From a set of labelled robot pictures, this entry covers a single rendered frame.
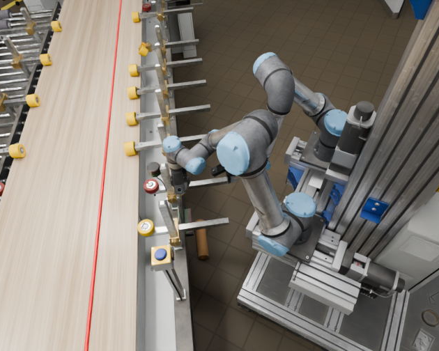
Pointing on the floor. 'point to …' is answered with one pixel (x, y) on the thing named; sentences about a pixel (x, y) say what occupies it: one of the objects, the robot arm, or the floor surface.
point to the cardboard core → (202, 244)
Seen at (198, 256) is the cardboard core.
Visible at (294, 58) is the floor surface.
